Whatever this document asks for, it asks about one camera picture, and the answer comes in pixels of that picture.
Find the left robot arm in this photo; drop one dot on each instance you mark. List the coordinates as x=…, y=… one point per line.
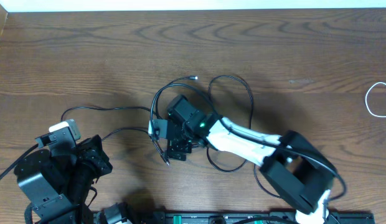
x=58, y=177

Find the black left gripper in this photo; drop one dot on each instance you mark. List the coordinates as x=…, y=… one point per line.
x=95, y=145

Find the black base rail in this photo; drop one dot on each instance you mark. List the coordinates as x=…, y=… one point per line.
x=123, y=213

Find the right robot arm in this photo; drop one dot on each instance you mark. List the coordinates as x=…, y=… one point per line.
x=299, y=173

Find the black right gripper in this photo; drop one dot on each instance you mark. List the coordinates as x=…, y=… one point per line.
x=174, y=147

